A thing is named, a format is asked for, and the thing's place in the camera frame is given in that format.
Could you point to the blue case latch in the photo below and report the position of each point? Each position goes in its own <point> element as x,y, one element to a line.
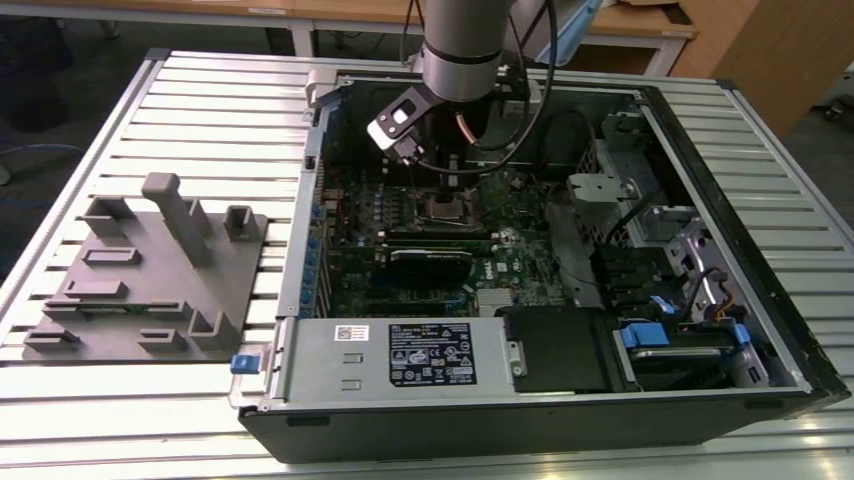
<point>245,364</point>

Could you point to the silver CPU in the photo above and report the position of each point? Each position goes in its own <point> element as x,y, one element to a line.
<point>448,209</point>

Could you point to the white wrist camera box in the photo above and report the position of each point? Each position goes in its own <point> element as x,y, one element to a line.
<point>400,117</point>

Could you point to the CPU socket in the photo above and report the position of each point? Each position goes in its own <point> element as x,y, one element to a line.
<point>421,212</point>

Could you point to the silver hinged metal bracket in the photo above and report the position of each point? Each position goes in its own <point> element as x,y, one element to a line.
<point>594,192</point>

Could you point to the green RAM stick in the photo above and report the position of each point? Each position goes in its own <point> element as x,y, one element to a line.
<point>136,310</point>
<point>440,244</point>

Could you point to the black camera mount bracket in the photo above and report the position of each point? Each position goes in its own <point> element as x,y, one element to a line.
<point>520,90</point>

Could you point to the black PC case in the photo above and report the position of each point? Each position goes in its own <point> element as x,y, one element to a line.
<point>467,435</point>

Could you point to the silver chipset heat sink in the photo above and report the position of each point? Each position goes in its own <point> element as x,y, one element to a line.
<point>496,296</point>

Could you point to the grey wheeled chair base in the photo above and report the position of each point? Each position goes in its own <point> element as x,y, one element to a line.
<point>842,100</point>

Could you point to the brown wooden cabinet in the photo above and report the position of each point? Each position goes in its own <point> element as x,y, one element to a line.
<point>774,45</point>

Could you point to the black office chair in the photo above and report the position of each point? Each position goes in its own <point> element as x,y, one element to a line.
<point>33,75</point>

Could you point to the green motherboard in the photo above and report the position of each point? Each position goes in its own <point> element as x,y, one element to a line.
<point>533,260</point>

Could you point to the silver power supply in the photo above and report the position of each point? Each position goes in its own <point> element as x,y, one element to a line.
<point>313,350</point>

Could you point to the black graphics card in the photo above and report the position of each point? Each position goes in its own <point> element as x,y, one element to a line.
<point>427,270</point>

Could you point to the hard disk in blue carrier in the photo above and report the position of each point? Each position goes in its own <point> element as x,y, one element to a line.
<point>643,334</point>

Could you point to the grey parts rack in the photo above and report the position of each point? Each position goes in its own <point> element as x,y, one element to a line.
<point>133,330</point>

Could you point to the blue drive bay tab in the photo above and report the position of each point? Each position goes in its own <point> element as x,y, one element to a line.
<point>662,305</point>
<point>742,334</point>

